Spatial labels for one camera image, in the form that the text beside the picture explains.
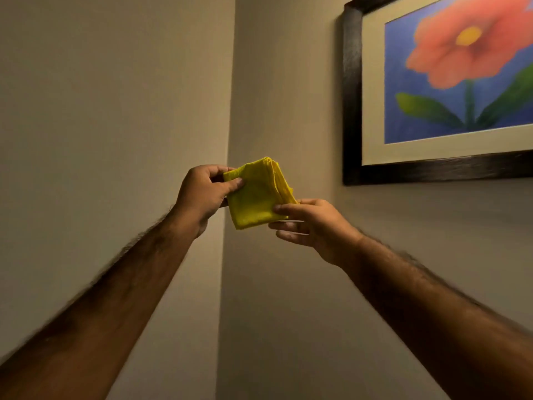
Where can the person's right thumb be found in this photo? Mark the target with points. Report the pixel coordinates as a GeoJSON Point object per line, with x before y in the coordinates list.
{"type": "Point", "coordinates": [311, 201]}

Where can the person's left forearm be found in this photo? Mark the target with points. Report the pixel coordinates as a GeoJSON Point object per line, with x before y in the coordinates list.
{"type": "Point", "coordinates": [93, 316]}

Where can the framed flower painting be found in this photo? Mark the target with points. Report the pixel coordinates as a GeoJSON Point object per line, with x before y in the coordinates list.
{"type": "Point", "coordinates": [441, 85]}

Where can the person's right hand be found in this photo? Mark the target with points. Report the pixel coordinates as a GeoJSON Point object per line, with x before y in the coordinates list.
{"type": "Point", "coordinates": [322, 229]}

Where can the person's left thumb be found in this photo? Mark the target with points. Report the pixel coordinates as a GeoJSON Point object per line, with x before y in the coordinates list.
{"type": "Point", "coordinates": [230, 186]}

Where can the person's right forearm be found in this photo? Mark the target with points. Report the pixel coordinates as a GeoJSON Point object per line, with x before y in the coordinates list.
{"type": "Point", "coordinates": [449, 324]}

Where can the person's left hand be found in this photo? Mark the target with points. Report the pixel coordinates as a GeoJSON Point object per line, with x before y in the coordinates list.
{"type": "Point", "coordinates": [199, 197]}

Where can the yellow cloth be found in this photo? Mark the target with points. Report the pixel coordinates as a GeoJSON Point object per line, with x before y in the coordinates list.
{"type": "Point", "coordinates": [257, 194]}

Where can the person's right middle finger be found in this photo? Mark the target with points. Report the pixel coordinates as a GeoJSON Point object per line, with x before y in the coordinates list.
{"type": "Point", "coordinates": [287, 226]}

